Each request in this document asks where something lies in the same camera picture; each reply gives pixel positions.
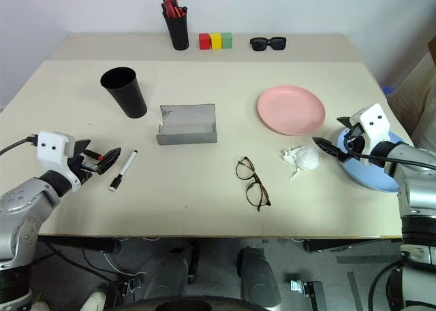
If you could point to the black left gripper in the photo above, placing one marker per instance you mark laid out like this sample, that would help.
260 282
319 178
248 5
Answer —
83 168

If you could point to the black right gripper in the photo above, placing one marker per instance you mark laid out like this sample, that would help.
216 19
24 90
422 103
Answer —
354 139

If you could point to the red marker pen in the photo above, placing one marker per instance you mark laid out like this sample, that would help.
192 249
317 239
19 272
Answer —
93 154

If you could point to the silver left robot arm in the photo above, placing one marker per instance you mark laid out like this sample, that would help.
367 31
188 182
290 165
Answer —
24 202

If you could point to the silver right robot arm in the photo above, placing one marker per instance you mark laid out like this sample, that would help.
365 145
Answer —
415 181

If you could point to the white marker with black cap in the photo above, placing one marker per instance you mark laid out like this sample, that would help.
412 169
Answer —
124 169

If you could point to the crumpled white tissue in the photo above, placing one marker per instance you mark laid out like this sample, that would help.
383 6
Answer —
304 157

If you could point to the pink plate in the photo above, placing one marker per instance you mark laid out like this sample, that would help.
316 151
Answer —
289 110

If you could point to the light blue plate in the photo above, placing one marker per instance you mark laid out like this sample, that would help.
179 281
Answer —
374 175

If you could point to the empty black plastic cup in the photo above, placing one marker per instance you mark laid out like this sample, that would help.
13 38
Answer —
127 93

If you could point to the blue round object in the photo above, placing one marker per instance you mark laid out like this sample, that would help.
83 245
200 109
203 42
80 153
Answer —
388 90

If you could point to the brown cardboard box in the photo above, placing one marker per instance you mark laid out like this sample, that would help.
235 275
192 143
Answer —
417 93

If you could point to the open grey glasses case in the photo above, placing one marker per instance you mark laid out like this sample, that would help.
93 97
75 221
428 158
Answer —
187 127

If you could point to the tortoiseshell eyeglasses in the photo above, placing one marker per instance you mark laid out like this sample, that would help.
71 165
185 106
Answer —
253 183

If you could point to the black table support bar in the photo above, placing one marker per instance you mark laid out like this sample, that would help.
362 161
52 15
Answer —
351 244

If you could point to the black sunglasses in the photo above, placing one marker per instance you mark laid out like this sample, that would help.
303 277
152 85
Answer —
261 44

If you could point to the dark rounded robot leg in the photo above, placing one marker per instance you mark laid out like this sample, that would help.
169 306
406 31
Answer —
257 277
170 273

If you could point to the green wooden block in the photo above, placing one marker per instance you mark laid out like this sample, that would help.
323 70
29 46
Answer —
227 40

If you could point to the black pen holder cup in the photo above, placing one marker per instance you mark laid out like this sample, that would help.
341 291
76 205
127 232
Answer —
178 32

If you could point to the white shoe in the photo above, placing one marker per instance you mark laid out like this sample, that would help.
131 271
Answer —
93 300

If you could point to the yellow wooden block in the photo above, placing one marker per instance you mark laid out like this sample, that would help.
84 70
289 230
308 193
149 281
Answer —
215 41

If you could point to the red wooden block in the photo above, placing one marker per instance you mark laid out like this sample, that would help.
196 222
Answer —
204 41

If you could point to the red marker with black cap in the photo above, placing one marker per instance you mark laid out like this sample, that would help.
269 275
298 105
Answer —
174 12

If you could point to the dark round robot torso rim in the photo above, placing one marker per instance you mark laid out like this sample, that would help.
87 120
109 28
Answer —
190 304

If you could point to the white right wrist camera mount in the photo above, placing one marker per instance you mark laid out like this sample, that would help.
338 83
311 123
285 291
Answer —
374 118

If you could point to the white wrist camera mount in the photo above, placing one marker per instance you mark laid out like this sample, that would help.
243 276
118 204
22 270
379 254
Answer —
374 118
51 151

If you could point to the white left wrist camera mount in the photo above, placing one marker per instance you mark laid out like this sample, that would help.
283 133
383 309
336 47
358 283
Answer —
51 151

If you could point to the metal caster bracket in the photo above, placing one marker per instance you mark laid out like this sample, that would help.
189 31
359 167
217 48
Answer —
306 289

